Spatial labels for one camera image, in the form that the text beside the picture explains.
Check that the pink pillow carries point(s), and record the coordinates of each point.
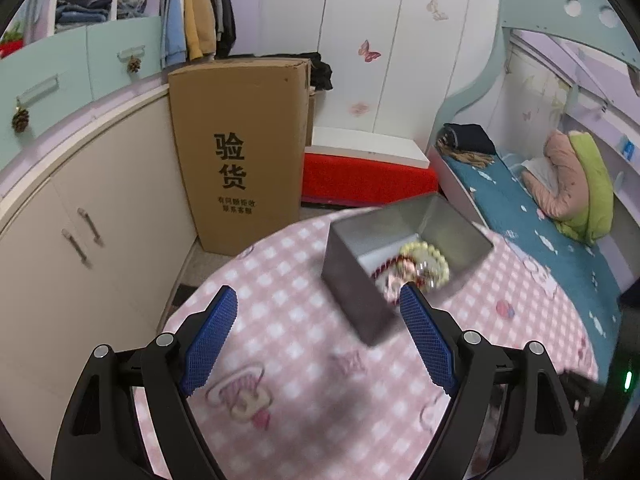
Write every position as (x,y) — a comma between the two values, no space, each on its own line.
(556,180)

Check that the pink checkered tablecloth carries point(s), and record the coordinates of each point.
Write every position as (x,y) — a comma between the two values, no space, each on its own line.
(294,393)

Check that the white bench board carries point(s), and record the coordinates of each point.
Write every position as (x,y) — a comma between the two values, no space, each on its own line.
(367,145)

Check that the hanging clothes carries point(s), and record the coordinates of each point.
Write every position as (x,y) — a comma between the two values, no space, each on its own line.
(196,29)

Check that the dark purple metal box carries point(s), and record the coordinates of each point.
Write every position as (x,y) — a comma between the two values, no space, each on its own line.
(370,256)

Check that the mint drawer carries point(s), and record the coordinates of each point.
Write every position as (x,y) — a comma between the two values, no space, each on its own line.
(112,44)
(50,78)

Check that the black clothes pile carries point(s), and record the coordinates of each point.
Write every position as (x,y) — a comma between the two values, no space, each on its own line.
(321,72)

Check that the jewelry in box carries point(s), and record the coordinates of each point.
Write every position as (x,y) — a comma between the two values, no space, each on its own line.
(417,262)

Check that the folded dark clothes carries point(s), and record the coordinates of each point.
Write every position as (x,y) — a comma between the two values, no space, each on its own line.
(467,138)

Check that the tan fringed scarf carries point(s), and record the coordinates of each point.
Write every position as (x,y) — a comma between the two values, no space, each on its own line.
(477,160)

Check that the large cardboard box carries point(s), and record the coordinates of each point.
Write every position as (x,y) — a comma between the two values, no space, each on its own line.
(240,132)

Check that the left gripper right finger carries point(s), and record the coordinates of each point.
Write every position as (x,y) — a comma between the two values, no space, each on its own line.
(536,435)

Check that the mint drawer front right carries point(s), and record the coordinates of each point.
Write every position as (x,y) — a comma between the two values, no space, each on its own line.
(112,44)

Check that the pinecone ornament right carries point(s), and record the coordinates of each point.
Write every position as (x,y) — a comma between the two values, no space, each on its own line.
(133,65)

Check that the pinecone ornament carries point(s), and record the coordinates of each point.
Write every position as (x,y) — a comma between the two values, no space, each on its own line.
(133,65)
(20,120)

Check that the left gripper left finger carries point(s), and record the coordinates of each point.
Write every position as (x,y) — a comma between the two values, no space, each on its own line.
(100,436)

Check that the pinecone ornament left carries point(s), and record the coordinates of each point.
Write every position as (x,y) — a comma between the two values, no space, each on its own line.
(20,120)

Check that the cream cabinet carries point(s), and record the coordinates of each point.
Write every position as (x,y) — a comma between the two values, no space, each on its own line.
(92,242)

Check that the mint bed frame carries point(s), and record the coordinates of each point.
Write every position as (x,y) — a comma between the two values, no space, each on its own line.
(574,20)

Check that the teal patterned bed sheet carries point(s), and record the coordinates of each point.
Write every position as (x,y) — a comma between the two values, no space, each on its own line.
(580,270)

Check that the red bench cushion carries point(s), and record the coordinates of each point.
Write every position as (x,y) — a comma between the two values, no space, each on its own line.
(357,182)

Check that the green blanket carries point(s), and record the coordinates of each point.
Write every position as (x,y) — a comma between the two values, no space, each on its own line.
(594,221)

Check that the mint drawer front left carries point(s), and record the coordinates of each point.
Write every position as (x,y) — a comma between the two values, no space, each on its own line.
(50,78)

